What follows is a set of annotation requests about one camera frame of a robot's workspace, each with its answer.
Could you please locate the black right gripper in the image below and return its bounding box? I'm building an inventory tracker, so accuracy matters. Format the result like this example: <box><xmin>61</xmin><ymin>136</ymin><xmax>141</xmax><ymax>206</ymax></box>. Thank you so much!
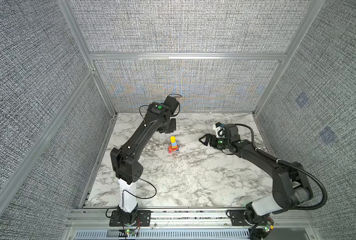
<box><xmin>199</xmin><ymin>133</ymin><xmax>231</xmax><ymax>150</ymax></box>

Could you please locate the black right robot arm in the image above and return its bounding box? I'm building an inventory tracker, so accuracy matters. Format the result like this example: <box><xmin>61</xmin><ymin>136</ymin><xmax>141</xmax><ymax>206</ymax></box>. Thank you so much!
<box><xmin>199</xmin><ymin>123</ymin><xmax>313</xmax><ymax>225</ymax></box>

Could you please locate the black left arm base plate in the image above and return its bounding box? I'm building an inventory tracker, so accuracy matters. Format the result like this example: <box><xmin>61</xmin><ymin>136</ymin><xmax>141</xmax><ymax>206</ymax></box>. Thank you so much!
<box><xmin>109</xmin><ymin>210</ymin><xmax>152</xmax><ymax>227</ymax></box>

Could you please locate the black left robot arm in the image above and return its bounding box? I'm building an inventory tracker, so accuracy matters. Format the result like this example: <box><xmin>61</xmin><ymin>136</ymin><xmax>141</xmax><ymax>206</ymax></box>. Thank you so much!
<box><xmin>110</xmin><ymin>94</ymin><xmax>182</xmax><ymax>225</ymax></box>

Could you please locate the orange wood block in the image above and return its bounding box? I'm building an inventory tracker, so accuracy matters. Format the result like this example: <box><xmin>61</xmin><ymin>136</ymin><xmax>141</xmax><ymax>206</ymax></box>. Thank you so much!
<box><xmin>169</xmin><ymin>146</ymin><xmax>176</xmax><ymax>153</ymax></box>

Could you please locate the thin black left cable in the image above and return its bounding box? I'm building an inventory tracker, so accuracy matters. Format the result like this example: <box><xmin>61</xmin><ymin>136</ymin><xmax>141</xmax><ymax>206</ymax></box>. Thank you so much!
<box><xmin>121</xmin><ymin>175</ymin><xmax>158</xmax><ymax>211</ymax></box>

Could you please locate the grey vented cable tray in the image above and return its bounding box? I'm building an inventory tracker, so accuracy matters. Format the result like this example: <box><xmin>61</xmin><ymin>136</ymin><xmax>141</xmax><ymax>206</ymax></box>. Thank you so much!
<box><xmin>74</xmin><ymin>229</ymin><xmax>250</xmax><ymax>240</ymax></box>

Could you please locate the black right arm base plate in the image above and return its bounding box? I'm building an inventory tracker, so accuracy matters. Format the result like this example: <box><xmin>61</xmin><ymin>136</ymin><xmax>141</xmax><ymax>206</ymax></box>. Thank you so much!
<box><xmin>226</xmin><ymin>210</ymin><xmax>249</xmax><ymax>227</ymax></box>

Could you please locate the aluminium frame post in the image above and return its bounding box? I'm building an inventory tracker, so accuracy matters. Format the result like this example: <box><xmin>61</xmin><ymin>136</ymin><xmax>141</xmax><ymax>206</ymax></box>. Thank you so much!
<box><xmin>253</xmin><ymin>0</ymin><xmax>326</xmax><ymax>116</ymax></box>

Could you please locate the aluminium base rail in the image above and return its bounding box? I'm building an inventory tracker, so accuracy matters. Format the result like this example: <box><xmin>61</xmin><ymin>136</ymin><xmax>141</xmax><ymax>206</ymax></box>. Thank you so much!
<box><xmin>65</xmin><ymin>208</ymin><xmax>317</xmax><ymax>229</ymax></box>

